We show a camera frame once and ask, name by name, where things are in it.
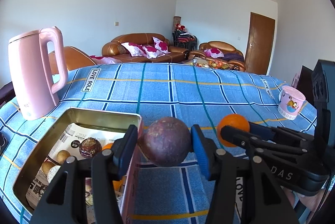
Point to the brown leather armchair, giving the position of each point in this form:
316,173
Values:
219,52

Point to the pink metal tin box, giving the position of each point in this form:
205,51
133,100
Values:
83,170

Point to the black monitor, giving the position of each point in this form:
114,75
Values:
305,84

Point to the stacked dark chairs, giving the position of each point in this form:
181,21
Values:
185,40

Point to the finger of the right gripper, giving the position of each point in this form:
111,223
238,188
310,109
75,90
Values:
280,135
247,140

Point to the pink cartoon cup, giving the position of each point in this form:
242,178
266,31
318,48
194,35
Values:
290,102

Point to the brown chair behind kettle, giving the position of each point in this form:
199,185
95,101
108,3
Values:
74,59

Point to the long brown leather sofa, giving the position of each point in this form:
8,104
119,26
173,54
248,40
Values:
144,47

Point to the purple passion fruit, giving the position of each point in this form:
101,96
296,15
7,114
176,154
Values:
166,142

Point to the black phone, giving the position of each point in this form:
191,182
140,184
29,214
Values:
3,143

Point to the coffee table with fruits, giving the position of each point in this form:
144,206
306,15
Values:
208,64

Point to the brown wooden door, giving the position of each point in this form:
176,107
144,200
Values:
259,44

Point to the dark mangosteen shell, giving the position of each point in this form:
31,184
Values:
89,147

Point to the pink electric kettle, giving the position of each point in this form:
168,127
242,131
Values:
31,74

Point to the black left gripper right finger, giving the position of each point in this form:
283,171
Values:
263,199

